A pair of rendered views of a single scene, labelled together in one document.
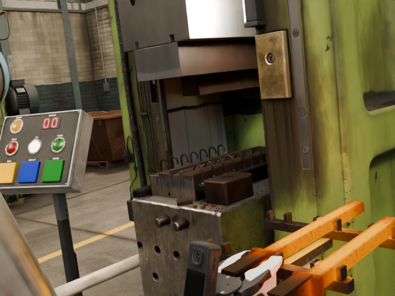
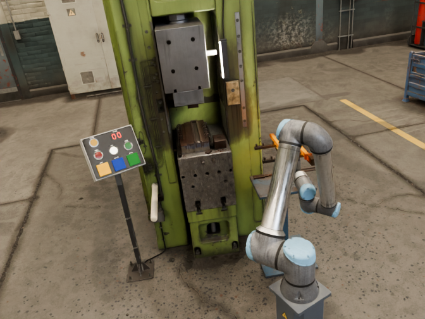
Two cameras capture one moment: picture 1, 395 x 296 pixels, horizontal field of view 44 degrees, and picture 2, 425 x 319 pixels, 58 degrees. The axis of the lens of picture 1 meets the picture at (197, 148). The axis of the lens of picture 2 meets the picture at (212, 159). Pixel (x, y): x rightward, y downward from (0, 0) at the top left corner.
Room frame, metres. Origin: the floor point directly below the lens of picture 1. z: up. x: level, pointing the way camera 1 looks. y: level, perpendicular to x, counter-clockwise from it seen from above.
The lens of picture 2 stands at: (-0.22, 1.92, 2.09)
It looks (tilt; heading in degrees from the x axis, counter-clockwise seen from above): 27 degrees down; 310
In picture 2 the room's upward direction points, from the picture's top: 7 degrees counter-clockwise
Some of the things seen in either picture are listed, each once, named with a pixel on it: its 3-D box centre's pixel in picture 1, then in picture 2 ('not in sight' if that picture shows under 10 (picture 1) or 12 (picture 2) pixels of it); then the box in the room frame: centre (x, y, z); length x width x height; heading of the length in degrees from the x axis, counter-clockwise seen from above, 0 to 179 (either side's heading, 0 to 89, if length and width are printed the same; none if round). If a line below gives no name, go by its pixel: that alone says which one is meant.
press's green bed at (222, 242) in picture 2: not in sight; (210, 213); (1.55, -0.11, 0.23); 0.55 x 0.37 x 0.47; 133
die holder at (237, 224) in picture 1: (241, 249); (204, 165); (1.55, -0.11, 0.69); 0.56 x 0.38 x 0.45; 133
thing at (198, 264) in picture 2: not in sight; (210, 256); (1.41, 0.13, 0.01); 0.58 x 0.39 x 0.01; 43
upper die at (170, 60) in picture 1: (207, 59); (186, 88); (1.58, -0.06, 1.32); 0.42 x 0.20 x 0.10; 133
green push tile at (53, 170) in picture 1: (53, 171); (133, 159); (1.64, 0.49, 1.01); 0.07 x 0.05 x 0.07; 68
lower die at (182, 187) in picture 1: (218, 170); (193, 135); (1.58, -0.06, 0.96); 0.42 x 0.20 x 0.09; 133
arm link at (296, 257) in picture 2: not in sight; (297, 259); (0.42, 0.61, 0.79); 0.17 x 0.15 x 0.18; 2
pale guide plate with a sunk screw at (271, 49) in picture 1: (273, 66); (233, 92); (1.30, -0.22, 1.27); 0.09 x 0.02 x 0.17; 43
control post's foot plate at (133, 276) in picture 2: not in sight; (139, 266); (1.79, 0.53, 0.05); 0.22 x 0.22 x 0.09; 43
